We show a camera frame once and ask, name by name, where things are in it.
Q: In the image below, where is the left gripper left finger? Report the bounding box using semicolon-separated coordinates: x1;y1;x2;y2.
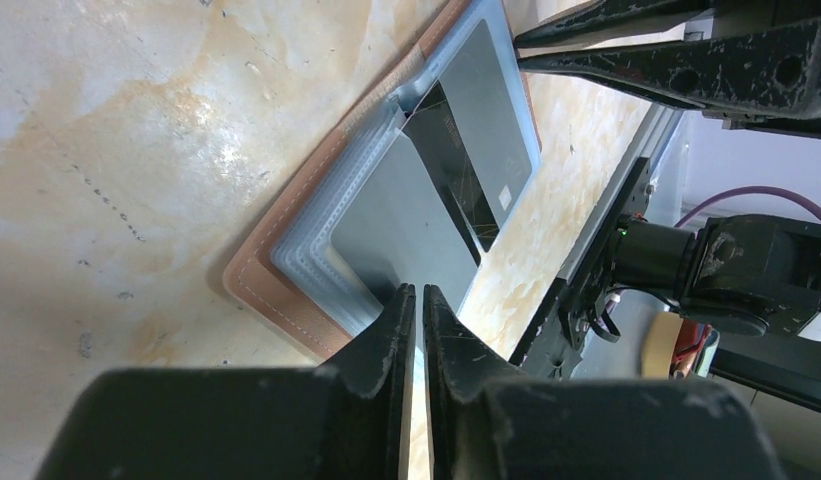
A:
38;284;416;479

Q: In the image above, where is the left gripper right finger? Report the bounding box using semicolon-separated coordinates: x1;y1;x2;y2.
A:
423;285;785;479

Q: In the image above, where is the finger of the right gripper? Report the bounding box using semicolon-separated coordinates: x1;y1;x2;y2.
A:
514;0;712;49
518;17;821;139

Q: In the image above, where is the black card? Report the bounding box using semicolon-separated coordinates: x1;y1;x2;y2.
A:
403;82;499;263

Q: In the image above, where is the tan leather card holder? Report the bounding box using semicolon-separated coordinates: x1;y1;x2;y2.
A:
223;1;541;359

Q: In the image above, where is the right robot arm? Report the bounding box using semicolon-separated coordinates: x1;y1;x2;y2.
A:
510;1;821;380

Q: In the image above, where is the aluminium frame rail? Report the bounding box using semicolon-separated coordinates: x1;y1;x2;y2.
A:
556;105;684;283

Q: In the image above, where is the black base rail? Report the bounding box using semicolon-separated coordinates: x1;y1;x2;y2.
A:
509;224;617;380

